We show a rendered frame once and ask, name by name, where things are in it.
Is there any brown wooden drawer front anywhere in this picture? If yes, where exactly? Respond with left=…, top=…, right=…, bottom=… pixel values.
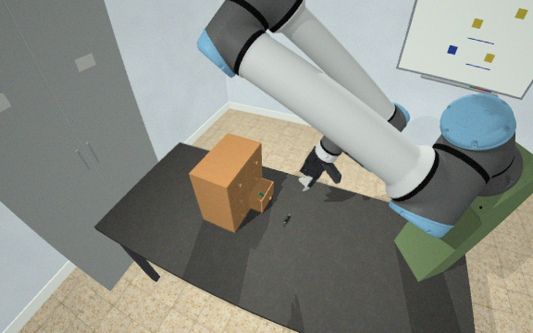
left=230, top=183, right=248, bottom=218
left=249, top=178, right=274, bottom=213
left=228, top=166, right=246, bottom=203
left=233, top=198, right=249, bottom=231
left=246, top=146, right=261, bottom=179
left=248, top=163, right=261, bottom=194

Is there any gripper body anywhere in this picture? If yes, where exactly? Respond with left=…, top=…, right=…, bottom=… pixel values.
left=300, top=147, right=330, bottom=179

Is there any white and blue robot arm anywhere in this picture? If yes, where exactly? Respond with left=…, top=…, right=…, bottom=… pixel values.
left=197, top=0, right=523, bottom=238

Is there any tan wooden chest of drawers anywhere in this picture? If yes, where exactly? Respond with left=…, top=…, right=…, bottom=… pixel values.
left=189, top=133, right=262, bottom=233

